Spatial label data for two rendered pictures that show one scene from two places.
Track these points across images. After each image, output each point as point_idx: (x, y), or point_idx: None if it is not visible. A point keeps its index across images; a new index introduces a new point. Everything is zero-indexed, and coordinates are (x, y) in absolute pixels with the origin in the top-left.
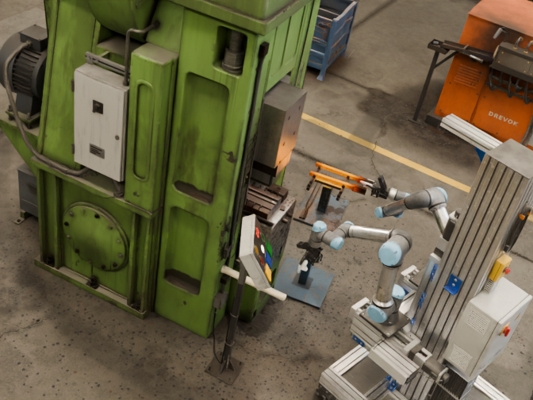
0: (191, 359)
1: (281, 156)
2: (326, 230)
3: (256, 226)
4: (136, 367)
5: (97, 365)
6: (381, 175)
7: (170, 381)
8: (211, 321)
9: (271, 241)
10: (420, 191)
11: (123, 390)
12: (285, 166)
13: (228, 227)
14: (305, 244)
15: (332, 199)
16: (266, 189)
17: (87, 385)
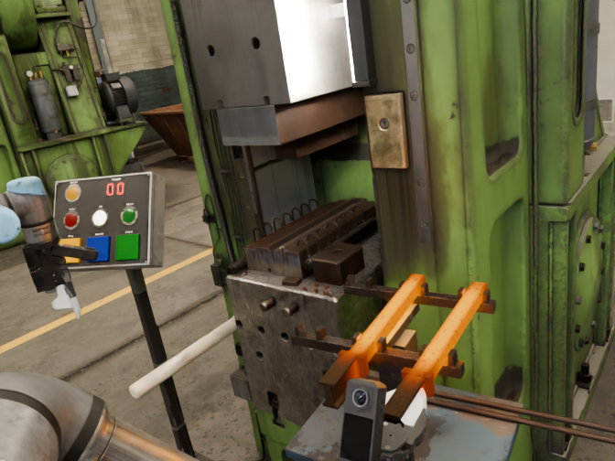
0: (221, 435)
1: (218, 89)
2: (5, 192)
3: (124, 182)
4: (225, 384)
5: (237, 356)
6: (367, 380)
7: (189, 416)
8: (255, 423)
9: (244, 323)
10: (5, 374)
11: (192, 378)
12: (468, 265)
13: (203, 213)
14: (71, 246)
15: (472, 458)
16: (327, 235)
17: (211, 352)
